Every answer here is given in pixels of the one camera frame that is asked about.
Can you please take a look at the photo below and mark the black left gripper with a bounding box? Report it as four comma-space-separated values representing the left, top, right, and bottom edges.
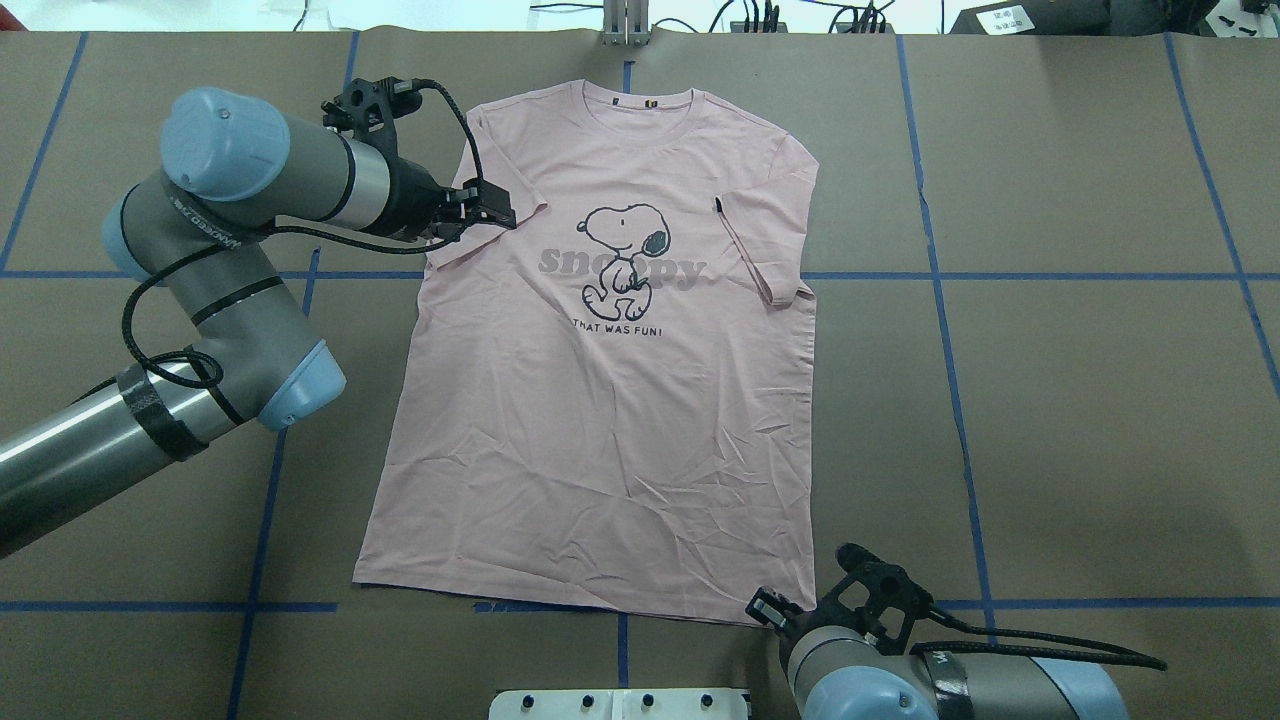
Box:
380, 158, 518, 243

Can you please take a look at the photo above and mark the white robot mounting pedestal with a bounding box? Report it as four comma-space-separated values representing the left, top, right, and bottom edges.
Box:
486, 687, 755, 719

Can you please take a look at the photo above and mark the pink Snoopy t-shirt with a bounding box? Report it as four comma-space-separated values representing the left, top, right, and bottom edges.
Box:
353, 79, 819, 624

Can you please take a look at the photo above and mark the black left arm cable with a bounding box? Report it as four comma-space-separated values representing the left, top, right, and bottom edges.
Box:
120, 79, 492, 391

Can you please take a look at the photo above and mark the aluminium frame post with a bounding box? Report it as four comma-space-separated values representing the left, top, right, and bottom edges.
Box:
600, 0, 652, 47

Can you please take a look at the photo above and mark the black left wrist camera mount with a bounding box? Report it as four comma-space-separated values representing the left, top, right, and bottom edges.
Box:
321, 77, 422, 138

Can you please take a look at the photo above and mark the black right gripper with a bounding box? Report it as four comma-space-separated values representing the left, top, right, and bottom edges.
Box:
745, 585, 836, 651

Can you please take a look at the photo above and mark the black power supply box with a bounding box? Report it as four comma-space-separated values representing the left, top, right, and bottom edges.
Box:
946, 1, 1111, 36

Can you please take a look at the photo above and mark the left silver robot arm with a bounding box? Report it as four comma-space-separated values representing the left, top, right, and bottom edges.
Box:
1, 77, 517, 556

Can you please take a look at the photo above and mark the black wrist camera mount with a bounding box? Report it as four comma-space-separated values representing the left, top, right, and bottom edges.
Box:
815, 543, 934, 656
321, 77, 422, 138

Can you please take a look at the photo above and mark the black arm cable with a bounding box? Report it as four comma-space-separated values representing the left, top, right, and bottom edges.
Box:
920, 605, 1169, 671
120, 79, 492, 391

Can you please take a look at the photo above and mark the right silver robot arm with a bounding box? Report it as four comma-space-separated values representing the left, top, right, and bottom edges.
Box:
745, 587, 1132, 719

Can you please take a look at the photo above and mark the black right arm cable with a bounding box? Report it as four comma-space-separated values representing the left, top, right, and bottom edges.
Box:
920, 605, 1169, 671

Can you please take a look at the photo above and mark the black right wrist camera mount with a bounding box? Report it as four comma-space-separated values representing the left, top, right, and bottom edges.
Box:
815, 543, 934, 656

